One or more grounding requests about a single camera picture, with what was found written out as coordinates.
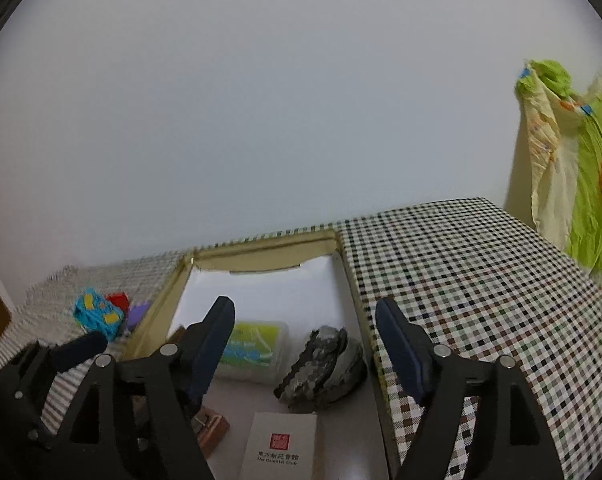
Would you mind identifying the small brown wooden box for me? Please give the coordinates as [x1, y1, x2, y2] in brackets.
[188, 402, 230, 458]

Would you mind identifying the green yellow printed sheet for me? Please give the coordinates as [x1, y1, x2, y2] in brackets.
[513, 59, 602, 291]

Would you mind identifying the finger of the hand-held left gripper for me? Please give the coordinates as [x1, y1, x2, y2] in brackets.
[48, 331, 109, 375]

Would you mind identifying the white card box red seal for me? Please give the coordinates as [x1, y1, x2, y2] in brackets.
[237, 411, 319, 480]

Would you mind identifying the checkered tablecloth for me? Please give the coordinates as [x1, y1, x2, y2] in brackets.
[0, 197, 602, 480]

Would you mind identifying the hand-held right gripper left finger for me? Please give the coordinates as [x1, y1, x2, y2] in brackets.
[58, 296, 237, 480]

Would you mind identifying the teal toy block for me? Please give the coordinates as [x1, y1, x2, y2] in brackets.
[72, 287, 124, 343]

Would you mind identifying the small purple box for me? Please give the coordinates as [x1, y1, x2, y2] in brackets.
[125, 302, 152, 333]

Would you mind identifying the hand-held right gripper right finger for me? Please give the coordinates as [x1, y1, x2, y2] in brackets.
[375, 297, 566, 480]

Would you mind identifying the clear floss pick box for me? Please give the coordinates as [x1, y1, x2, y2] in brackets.
[213, 317, 289, 386]

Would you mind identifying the gold tin box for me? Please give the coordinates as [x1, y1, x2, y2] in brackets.
[114, 227, 402, 480]

